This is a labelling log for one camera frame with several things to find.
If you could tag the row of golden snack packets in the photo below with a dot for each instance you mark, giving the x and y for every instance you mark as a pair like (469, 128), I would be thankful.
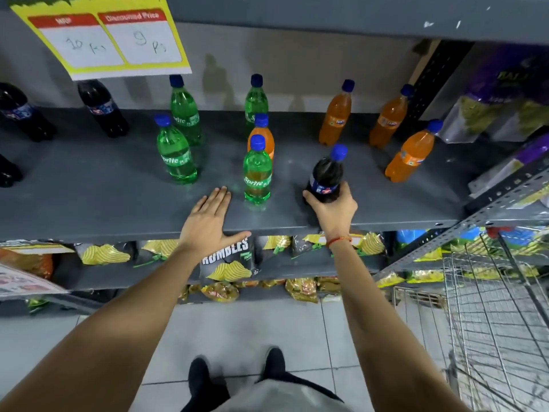
(300, 289)

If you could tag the person's left thumb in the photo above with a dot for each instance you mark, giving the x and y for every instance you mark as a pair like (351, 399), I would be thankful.
(236, 238)

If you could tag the dark cola bottle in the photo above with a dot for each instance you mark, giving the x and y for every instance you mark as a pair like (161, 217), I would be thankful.
(103, 109)
(23, 113)
(326, 175)
(8, 171)

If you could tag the person's right forearm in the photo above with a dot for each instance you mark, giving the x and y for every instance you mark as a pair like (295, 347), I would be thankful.
(386, 338)

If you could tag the perforated metal shelf rack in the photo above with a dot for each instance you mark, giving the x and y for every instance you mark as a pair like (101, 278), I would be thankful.
(493, 205)

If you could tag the person's left middle finger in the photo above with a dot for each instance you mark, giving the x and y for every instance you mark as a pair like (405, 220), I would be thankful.
(218, 200)

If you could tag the yellow price sign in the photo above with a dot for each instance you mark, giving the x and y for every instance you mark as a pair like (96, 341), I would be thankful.
(107, 42)

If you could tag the purple and green snack bag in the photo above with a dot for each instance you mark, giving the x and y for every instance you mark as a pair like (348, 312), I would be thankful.
(502, 94)
(514, 167)

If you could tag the person's right thumb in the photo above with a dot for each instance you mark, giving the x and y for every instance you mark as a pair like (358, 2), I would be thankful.
(310, 198)

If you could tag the person's right hand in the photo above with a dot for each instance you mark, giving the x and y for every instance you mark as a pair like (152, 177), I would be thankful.
(334, 216)

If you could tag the orange snack packet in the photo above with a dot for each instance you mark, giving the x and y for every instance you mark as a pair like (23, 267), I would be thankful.
(30, 263)

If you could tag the person's left little finger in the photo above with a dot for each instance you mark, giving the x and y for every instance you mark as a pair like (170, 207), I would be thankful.
(200, 205)

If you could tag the person's black left shoe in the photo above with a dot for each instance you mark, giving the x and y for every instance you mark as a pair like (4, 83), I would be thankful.
(201, 381)

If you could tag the person's left hand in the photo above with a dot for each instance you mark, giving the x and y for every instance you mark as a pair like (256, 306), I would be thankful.
(206, 227)

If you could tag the person's left forearm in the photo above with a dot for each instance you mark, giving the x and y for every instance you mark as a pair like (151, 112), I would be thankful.
(107, 334)

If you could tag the orange soda bottle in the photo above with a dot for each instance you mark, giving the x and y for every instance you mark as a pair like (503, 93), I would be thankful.
(266, 137)
(409, 156)
(389, 122)
(335, 120)

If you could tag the row of black chip packets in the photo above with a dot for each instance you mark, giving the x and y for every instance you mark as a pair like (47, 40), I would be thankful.
(227, 263)

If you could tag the gray metal shelf unit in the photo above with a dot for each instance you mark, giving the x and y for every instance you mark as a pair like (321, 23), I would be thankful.
(107, 197)

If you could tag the person's black shoe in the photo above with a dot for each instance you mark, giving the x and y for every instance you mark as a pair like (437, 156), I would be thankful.
(274, 364)
(201, 381)

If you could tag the green soda bottle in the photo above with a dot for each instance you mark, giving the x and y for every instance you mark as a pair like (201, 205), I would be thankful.
(176, 154)
(257, 171)
(256, 102)
(185, 111)

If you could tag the printed paper flyer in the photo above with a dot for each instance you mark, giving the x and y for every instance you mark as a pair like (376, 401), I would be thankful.
(21, 281)

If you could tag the person's black right shoe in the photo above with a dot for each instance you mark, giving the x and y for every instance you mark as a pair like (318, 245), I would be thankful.
(274, 364)

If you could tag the person's gray shirt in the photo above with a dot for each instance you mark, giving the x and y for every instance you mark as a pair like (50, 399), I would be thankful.
(278, 399)

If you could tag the row of yellow-green packets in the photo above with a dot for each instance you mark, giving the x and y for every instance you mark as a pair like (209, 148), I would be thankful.
(429, 276)

